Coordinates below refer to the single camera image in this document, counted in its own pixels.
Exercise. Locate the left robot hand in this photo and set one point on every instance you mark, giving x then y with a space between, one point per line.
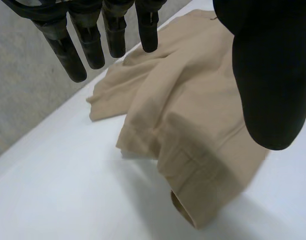
270 75

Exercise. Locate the beige shorts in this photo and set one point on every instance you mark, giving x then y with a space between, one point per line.
190 100

